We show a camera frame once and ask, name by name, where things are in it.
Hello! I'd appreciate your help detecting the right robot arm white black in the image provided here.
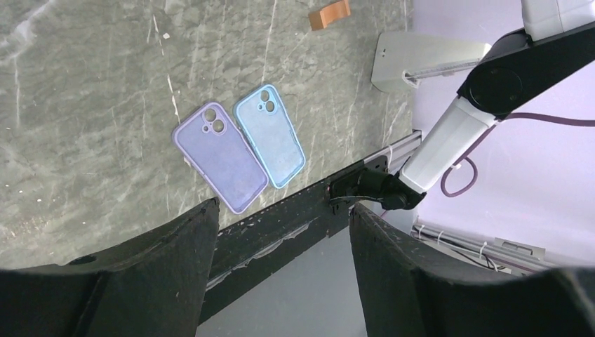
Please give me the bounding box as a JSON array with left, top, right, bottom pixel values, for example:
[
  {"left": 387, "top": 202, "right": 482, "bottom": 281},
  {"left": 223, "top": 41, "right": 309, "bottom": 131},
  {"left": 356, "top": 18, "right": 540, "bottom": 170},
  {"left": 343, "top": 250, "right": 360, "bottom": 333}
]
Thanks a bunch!
[{"left": 328, "top": 1, "right": 594, "bottom": 210}]

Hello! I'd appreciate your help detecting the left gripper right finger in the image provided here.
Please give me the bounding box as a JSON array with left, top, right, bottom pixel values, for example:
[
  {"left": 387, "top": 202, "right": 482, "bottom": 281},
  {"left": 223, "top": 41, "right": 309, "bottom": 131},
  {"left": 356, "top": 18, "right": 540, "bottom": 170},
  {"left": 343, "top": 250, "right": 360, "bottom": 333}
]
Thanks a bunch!
[{"left": 349, "top": 204, "right": 594, "bottom": 336}]

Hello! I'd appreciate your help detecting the phone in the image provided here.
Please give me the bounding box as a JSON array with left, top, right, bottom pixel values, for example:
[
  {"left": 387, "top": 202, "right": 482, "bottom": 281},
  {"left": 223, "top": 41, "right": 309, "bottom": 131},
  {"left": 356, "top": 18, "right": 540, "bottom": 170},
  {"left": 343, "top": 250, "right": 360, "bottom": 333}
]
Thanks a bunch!
[
  {"left": 172, "top": 102, "right": 269, "bottom": 214},
  {"left": 233, "top": 84, "right": 306, "bottom": 189}
]

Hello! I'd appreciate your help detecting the white phone stand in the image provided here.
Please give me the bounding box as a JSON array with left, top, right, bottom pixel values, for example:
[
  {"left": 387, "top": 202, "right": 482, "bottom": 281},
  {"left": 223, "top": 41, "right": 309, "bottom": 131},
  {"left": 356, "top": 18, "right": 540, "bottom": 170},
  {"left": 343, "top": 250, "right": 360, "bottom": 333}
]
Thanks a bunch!
[{"left": 370, "top": 31, "right": 492, "bottom": 93}]

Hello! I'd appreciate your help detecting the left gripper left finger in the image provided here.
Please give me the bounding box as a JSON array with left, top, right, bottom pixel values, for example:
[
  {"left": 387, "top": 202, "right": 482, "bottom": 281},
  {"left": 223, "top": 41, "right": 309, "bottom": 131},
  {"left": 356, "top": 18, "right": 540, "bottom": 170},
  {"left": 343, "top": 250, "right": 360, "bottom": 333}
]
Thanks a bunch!
[{"left": 1, "top": 198, "right": 220, "bottom": 336}]

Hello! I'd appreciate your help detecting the small brown wooden block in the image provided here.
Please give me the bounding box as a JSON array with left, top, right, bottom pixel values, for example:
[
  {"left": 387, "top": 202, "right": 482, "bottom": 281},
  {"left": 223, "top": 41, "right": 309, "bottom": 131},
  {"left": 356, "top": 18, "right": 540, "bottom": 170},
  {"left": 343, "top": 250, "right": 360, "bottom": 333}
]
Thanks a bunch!
[{"left": 308, "top": 0, "right": 351, "bottom": 31}]

